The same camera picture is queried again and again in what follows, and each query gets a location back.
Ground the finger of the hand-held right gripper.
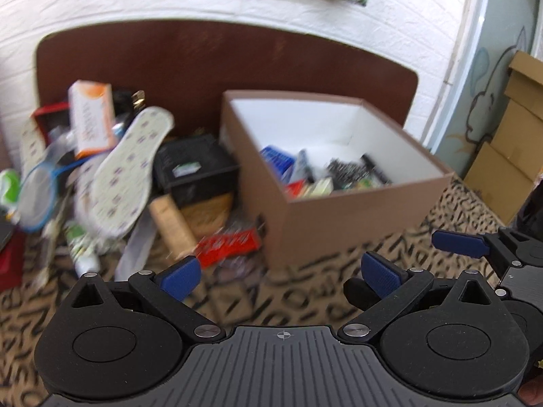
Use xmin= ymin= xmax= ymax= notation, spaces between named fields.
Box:
xmin=431 ymin=229 xmax=489 ymax=259
xmin=343 ymin=279 xmax=379 ymax=312

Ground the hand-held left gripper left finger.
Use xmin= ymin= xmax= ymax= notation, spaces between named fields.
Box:
xmin=59 ymin=255 xmax=228 ymax=345

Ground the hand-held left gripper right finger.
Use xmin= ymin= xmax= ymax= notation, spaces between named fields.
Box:
xmin=337 ymin=251 xmax=508 ymax=345

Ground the brown cardboard box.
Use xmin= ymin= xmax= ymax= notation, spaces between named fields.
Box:
xmin=220 ymin=89 xmax=455 ymax=270

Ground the black marker pen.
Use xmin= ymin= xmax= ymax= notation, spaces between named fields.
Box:
xmin=360 ymin=153 xmax=393 ymax=186

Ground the tan cylindrical tube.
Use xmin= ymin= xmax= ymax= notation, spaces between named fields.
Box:
xmin=148 ymin=195 xmax=198 ymax=256

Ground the red snack packet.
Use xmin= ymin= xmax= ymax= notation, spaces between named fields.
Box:
xmin=194 ymin=228 xmax=262 ymax=268

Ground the large cardboard carton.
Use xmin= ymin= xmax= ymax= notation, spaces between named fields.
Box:
xmin=464 ymin=141 xmax=543 ymax=226

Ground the letter printed blanket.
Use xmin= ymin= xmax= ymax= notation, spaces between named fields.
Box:
xmin=0 ymin=176 xmax=543 ymax=391

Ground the green white marker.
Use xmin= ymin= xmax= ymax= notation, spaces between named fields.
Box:
xmin=63 ymin=219 xmax=101 ymax=277

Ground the pale green packet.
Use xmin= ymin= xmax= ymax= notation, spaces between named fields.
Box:
xmin=305 ymin=177 xmax=336 ymax=196

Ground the black product box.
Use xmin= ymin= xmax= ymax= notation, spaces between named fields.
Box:
xmin=153 ymin=134 xmax=239 ymax=209

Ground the large floral fabric insole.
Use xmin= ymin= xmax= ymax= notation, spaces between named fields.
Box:
xmin=92 ymin=107 xmax=175 ymax=239

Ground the medium cardboard carton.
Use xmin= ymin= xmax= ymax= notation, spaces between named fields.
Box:
xmin=489 ymin=97 xmax=543 ymax=158

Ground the blue packet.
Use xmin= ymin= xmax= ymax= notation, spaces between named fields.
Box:
xmin=259 ymin=146 xmax=298 ymax=175

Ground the blue rimmed mesh strainer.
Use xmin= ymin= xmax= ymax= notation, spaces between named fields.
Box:
xmin=19 ymin=152 xmax=86 ymax=234

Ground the dark red jewellery box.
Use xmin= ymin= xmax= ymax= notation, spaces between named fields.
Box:
xmin=0 ymin=231 xmax=26 ymax=292

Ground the black flat case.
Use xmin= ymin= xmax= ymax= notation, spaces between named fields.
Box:
xmin=0 ymin=218 xmax=16 ymax=252

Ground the small cardboard carton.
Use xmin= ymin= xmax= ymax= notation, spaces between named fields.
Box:
xmin=504 ymin=50 xmax=543 ymax=103

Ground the white orange medicine box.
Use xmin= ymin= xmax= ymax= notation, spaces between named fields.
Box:
xmin=67 ymin=80 xmax=119 ymax=160

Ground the white green plastic bottle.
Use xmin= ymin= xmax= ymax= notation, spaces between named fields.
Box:
xmin=0 ymin=169 xmax=22 ymax=213

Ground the open red gift box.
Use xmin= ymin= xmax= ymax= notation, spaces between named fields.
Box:
xmin=31 ymin=102 xmax=71 ymax=146

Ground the brown wooden headboard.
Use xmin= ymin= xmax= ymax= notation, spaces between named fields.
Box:
xmin=35 ymin=19 xmax=419 ymax=159

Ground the dark bead chain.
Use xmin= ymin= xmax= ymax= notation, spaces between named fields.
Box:
xmin=324 ymin=157 xmax=371 ymax=190

